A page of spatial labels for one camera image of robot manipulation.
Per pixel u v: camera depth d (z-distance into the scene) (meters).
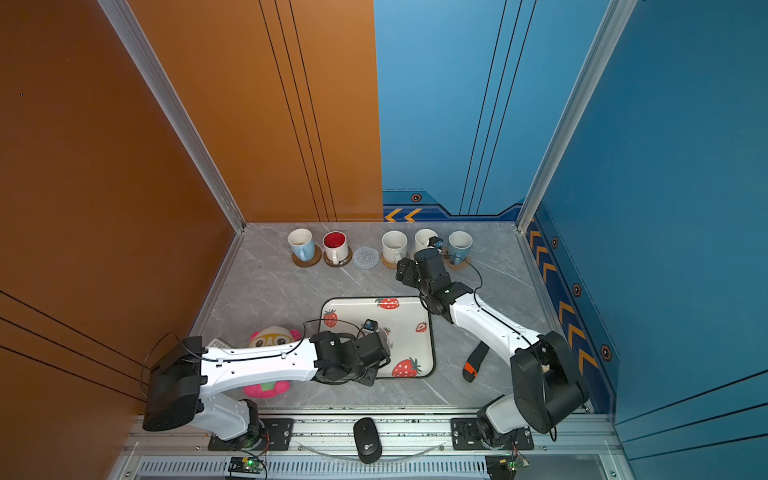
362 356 0.59
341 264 1.06
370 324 0.72
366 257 1.09
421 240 1.02
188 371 0.47
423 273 0.67
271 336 0.83
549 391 0.43
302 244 1.00
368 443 0.71
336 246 1.05
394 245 1.05
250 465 0.71
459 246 1.00
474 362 0.84
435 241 0.76
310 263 1.08
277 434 0.74
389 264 1.06
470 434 0.72
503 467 0.70
